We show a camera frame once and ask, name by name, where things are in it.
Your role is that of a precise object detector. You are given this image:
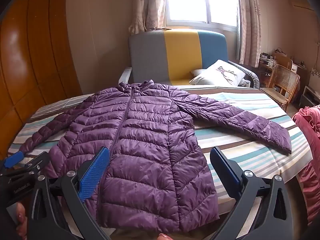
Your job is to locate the grey yellow blue sofa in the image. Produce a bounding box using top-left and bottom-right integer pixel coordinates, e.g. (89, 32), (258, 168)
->
(117, 29), (260, 88)

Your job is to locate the wooden wardrobe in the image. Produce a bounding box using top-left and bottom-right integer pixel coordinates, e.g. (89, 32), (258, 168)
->
(0, 0), (83, 142)

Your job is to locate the person's left hand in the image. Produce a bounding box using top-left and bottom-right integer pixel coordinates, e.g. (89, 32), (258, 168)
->
(14, 202), (28, 240)

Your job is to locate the pink quilt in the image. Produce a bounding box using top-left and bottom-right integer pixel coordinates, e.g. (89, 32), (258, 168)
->
(292, 105), (320, 224)

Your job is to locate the purple down jacket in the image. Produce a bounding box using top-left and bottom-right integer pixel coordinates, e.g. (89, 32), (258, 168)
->
(19, 79), (292, 230)

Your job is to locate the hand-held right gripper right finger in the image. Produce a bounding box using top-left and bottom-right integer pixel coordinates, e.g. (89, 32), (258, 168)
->
(209, 146), (294, 240)

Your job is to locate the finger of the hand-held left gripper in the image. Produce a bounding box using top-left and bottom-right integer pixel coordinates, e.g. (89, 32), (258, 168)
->
(9, 152), (51, 182)
(0, 151), (25, 174)

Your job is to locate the white cabinet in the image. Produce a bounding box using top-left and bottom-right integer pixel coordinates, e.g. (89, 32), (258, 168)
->
(299, 85), (320, 108)

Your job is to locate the brown paper bag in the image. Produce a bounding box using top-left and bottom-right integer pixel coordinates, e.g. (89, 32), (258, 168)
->
(273, 47), (288, 61)

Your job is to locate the white deer print pillow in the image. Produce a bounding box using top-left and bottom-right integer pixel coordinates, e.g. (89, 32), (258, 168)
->
(189, 59), (246, 85)

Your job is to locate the pink patterned curtain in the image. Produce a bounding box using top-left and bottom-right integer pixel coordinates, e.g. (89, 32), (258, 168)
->
(129, 0), (167, 34)
(235, 0), (262, 68)

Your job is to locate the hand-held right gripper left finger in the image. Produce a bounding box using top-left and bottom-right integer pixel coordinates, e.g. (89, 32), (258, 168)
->
(27, 146), (112, 240)

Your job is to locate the striped bed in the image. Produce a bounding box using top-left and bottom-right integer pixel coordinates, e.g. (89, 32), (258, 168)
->
(7, 85), (314, 240)

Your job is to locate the rattan chair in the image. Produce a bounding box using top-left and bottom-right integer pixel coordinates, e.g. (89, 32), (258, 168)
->
(260, 64), (300, 112)

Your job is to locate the wooden desk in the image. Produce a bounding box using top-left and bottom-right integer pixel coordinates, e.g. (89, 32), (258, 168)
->
(259, 52), (311, 93)

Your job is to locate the window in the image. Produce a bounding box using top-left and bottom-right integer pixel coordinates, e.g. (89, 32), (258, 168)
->
(164, 0), (240, 29)

